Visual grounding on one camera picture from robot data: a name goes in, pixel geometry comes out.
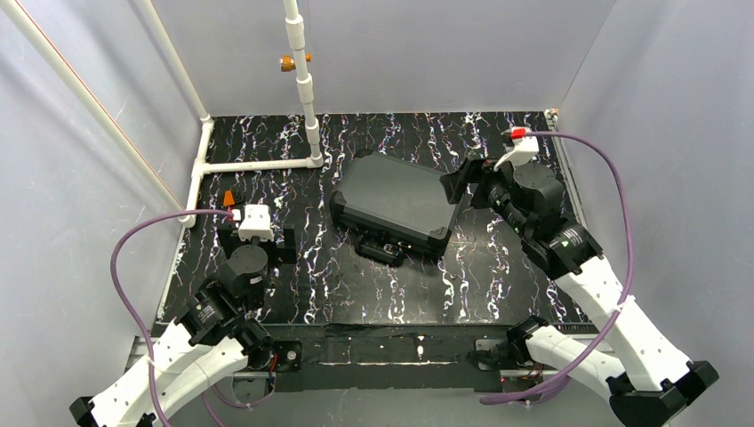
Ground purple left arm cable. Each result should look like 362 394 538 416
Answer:
109 209 278 427

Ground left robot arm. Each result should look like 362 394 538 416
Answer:
69 205 297 426

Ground orange black small clip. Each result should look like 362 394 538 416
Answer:
222 189 245 209

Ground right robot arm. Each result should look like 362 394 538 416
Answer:
441 127 718 426

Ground orange knob on pipe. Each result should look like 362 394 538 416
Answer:
279 55 297 72

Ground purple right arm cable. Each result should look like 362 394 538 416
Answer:
479 130 634 407

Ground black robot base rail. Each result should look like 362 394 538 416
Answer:
149 320 608 393

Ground white pvc pipe frame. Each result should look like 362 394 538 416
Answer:
0 0 325 230

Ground black poker set case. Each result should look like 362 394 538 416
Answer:
328 149 460 267

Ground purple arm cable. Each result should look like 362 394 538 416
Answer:
479 130 634 407
109 209 278 427

